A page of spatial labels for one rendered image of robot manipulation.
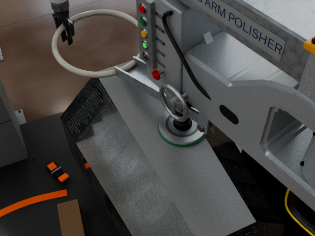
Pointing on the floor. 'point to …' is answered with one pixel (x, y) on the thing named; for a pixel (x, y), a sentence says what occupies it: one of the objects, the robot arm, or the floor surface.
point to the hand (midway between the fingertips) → (66, 37)
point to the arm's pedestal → (10, 131)
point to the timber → (71, 218)
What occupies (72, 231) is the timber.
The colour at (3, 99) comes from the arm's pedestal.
